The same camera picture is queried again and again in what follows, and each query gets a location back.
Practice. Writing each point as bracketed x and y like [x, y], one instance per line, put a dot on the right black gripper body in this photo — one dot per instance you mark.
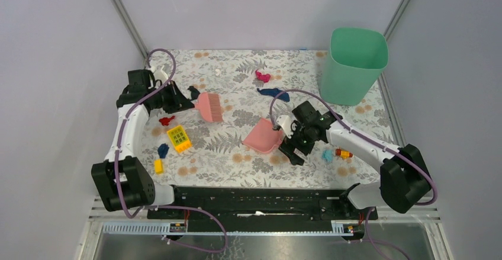
[301, 140]

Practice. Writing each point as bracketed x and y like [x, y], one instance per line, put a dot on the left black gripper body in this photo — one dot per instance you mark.
[167, 99]

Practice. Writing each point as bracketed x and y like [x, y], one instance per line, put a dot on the pink plastic hand brush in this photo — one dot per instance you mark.
[209, 106]

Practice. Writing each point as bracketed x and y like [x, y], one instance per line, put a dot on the pink plastic dustpan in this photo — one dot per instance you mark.
[263, 138]

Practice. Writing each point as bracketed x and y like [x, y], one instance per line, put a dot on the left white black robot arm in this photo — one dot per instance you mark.
[121, 179]

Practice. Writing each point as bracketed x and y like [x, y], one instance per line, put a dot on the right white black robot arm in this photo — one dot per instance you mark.
[403, 176]

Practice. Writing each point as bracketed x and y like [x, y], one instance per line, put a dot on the red paper scrap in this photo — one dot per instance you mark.
[165, 121]

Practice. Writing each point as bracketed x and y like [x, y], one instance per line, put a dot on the black paper scrap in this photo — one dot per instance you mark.
[194, 92]

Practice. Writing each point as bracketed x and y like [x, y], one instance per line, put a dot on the light blue paper scrap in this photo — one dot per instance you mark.
[327, 156]

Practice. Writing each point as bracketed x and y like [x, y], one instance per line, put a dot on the dark blue paper scrap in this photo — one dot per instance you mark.
[275, 93]

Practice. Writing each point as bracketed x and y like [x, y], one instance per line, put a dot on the yellow toy block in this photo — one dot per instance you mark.
[179, 138]

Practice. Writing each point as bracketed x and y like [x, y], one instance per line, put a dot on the colourful toy block car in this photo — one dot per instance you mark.
[344, 154]

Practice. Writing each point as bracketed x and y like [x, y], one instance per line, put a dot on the small navy paper scrap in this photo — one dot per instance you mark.
[162, 150]

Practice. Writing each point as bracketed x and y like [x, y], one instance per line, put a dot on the magenta paper scrap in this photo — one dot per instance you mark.
[263, 77]

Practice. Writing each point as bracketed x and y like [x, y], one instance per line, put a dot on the small yellow brick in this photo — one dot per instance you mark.
[158, 166]

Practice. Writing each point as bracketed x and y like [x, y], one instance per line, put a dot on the floral patterned table mat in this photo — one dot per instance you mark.
[217, 156]

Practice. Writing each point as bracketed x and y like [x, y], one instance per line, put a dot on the green plastic trash bin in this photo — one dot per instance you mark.
[355, 60]

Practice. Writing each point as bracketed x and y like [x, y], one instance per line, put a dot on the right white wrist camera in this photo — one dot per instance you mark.
[287, 124]

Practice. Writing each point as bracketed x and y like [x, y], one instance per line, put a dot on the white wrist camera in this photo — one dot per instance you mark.
[158, 76]
[287, 124]

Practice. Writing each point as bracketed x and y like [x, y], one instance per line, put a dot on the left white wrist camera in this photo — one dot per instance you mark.
[158, 76]

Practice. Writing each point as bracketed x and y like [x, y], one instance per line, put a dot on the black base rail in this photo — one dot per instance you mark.
[212, 209]

